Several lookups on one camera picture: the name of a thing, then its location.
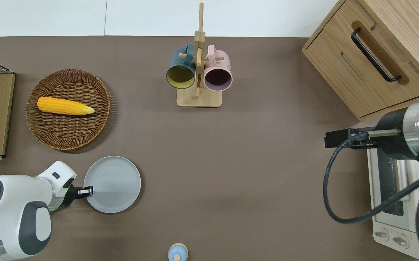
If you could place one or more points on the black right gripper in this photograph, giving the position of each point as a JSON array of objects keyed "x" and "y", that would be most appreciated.
[{"x": 340, "y": 139}]

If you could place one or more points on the yellow corn cob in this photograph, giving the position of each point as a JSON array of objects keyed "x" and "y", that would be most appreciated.
[{"x": 60, "y": 106}]

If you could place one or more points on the pink mug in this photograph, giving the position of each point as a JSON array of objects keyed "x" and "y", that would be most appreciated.
[{"x": 224, "y": 63}]

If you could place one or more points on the wooden drawer cabinet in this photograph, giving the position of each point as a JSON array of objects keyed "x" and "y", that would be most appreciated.
[{"x": 412, "y": 29}]

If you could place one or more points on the white toaster oven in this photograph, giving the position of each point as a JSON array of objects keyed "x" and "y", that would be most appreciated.
[{"x": 383, "y": 232}]

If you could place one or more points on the dark teal mug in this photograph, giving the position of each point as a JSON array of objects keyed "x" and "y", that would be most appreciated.
[{"x": 175, "y": 61}]

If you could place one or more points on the wooden mug tree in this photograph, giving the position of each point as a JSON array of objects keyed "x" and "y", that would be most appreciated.
[{"x": 199, "y": 99}]

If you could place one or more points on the round wicker basket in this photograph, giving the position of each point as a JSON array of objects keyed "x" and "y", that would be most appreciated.
[{"x": 68, "y": 130}]

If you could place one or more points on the gray round plate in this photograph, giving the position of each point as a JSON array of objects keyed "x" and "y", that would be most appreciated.
[{"x": 118, "y": 185}]

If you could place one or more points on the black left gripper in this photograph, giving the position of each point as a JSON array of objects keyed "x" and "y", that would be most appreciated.
[{"x": 72, "y": 194}]

